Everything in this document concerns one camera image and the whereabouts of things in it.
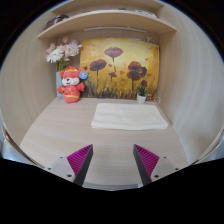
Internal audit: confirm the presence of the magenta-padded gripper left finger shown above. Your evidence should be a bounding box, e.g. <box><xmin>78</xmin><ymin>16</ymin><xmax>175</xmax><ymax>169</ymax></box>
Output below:
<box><xmin>44</xmin><ymin>143</ymin><xmax>95</xmax><ymax>187</ymax></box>

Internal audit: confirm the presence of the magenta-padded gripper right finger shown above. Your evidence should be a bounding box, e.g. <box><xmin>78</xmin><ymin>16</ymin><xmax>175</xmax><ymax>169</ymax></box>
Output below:
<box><xmin>132</xmin><ymin>143</ymin><xmax>182</xmax><ymax>187</ymax></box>

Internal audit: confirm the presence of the cream white towel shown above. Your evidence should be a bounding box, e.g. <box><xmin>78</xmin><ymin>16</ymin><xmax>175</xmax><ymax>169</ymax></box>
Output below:
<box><xmin>90</xmin><ymin>102</ymin><xmax>169</xmax><ymax>131</ymax></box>

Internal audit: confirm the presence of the small plant in white pot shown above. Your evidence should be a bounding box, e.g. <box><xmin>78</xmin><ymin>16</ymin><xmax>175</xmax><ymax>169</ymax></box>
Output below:
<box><xmin>136</xmin><ymin>84</ymin><xmax>148</xmax><ymax>105</ymax></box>

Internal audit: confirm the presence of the red plush mouse toy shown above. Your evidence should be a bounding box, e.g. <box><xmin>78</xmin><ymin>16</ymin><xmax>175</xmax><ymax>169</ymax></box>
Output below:
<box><xmin>56</xmin><ymin>65</ymin><xmax>89</xmax><ymax>104</ymax></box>

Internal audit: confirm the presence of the yellow poppy flower painting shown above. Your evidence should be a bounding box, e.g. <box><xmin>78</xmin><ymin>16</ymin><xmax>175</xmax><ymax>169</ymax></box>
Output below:
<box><xmin>79</xmin><ymin>37</ymin><xmax>161</xmax><ymax>102</ymax></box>

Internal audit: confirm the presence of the pink white flower bouquet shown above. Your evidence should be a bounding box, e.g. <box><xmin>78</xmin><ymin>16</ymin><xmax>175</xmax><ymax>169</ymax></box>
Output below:
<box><xmin>45</xmin><ymin>36</ymin><xmax>83</xmax><ymax>73</ymax></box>

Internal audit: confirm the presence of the white light bar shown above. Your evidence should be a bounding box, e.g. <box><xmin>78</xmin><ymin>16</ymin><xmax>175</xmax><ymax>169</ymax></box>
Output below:
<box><xmin>83</xmin><ymin>26</ymin><xmax>150</xmax><ymax>35</ymax></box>

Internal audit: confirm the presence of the light wooden shelf unit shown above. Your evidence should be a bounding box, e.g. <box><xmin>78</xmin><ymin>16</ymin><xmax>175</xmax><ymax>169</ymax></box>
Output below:
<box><xmin>37</xmin><ymin>0</ymin><xmax>178</xmax><ymax>41</ymax></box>

